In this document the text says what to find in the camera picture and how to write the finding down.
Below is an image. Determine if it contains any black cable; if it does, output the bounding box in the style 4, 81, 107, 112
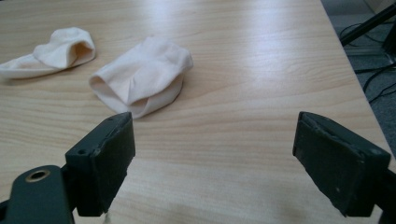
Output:
338, 21, 396, 48
354, 64, 396, 105

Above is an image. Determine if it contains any pale pink sock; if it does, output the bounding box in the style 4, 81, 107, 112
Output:
89, 35, 194, 119

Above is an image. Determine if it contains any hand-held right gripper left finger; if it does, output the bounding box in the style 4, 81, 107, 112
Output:
64, 111, 136, 217

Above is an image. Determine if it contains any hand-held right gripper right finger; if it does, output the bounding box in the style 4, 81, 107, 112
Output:
291, 111, 391, 218

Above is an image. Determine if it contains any white sock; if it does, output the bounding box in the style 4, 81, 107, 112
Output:
0, 26, 97, 80

